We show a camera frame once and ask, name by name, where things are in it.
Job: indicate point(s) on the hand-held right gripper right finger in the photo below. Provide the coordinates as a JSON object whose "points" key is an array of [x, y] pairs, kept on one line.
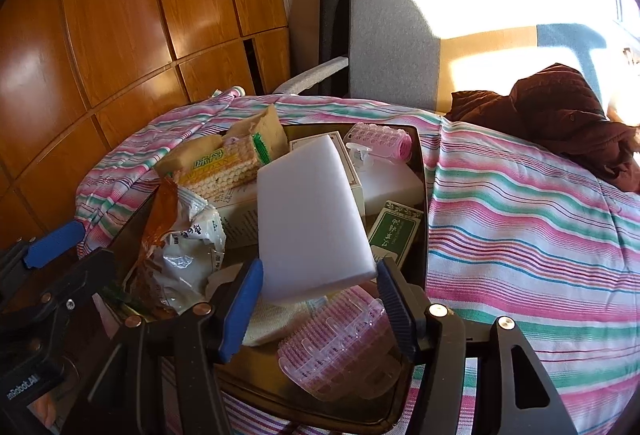
{"points": [[397, 310]]}

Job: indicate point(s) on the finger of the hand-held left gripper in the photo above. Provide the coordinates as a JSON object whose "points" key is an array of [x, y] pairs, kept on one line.
{"points": [[75, 285], [55, 242]]}

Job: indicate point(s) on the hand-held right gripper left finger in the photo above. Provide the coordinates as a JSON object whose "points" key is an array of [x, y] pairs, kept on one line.
{"points": [[240, 315]]}

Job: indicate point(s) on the cream sock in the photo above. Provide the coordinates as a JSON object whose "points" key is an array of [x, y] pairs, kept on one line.
{"points": [[270, 322]]}

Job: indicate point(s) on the dark gold-lined tray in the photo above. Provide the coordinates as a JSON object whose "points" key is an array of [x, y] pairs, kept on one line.
{"points": [[250, 380]]}

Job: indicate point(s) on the large pink hair roller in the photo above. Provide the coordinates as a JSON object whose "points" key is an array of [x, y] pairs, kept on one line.
{"points": [[335, 350]]}

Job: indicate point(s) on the small green printed packet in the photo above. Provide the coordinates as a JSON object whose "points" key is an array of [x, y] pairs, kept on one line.
{"points": [[395, 230]]}

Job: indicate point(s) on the orange and white snack bag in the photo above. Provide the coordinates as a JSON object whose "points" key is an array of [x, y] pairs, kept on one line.
{"points": [[185, 255]]}

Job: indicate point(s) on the white paper card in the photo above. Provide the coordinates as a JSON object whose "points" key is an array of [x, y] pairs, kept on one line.
{"points": [[310, 225]]}

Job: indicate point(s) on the white sponge block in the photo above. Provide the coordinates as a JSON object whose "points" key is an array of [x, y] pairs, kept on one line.
{"points": [[395, 187]]}

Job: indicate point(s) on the white cardboard box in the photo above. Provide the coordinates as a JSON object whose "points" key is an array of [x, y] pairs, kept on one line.
{"points": [[352, 180]]}

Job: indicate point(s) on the wafer biscuit packet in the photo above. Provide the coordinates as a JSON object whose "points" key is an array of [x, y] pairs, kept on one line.
{"points": [[220, 170]]}

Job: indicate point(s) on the small pink hair roller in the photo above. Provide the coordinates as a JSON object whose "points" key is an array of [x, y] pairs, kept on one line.
{"points": [[380, 140]]}

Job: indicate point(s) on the brown paper packet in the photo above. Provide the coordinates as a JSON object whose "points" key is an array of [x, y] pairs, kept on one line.
{"points": [[272, 127]]}

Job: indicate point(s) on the striped bedsheet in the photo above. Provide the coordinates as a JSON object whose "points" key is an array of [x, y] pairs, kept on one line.
{"points": [[525, 240]]}

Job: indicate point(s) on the wooden wardrobe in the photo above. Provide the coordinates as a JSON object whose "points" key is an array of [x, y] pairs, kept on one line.
{"points": [[110, 15]]}

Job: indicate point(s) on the brown quilt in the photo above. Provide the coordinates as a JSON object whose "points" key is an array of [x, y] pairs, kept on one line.
{"points": [[550, 115]]}

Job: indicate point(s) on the white bed rail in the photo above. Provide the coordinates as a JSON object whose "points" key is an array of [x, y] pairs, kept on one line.
{"points": [[315, 72]]}

